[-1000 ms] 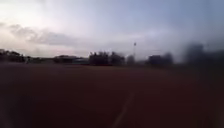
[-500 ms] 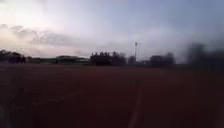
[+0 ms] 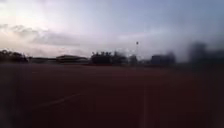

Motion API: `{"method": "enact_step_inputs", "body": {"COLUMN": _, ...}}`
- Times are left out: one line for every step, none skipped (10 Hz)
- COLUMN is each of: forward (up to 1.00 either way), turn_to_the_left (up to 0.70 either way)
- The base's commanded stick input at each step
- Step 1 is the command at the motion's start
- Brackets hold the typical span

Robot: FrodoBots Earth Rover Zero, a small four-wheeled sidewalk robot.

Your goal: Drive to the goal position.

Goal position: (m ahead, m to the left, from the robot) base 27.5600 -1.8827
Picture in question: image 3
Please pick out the row of trees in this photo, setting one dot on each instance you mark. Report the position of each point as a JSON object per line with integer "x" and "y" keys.
{"x": 101, "y": 58}

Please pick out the low building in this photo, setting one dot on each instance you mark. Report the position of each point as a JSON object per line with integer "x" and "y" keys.
{"x": 70, "y": 58}

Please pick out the floodlight mast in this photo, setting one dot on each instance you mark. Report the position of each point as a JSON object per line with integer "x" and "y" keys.
{"x": 137, "y": 43}

